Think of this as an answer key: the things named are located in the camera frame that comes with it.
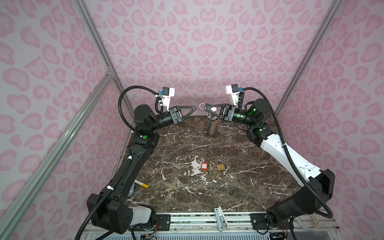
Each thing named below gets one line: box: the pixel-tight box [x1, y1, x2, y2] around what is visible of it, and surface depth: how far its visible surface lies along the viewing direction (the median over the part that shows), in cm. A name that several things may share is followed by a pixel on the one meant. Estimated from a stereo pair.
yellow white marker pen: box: [134, 179, 149, 188], surface depth 87 cm
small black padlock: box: [199, 103, 212, 112], surface depth 60 cm
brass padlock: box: [216, 158, 226, 171], surface depth 94 cm
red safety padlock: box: [201, 157, 209, 171], surface depth 94 cm
